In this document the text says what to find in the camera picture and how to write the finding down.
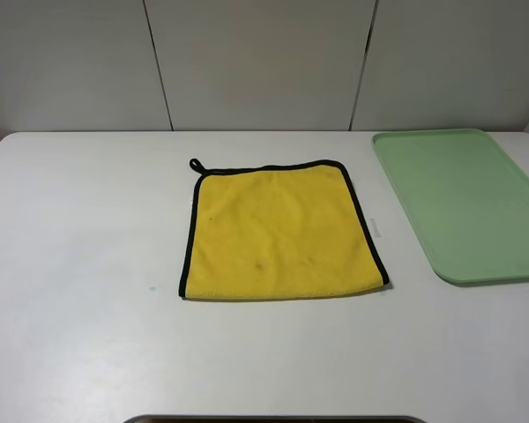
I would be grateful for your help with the yellow towel with black trim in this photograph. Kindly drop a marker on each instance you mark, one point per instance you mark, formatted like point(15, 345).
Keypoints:
point(278, 233)

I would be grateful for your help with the green plastic tray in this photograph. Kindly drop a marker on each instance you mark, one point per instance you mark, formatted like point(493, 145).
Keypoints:
point(466, 200)

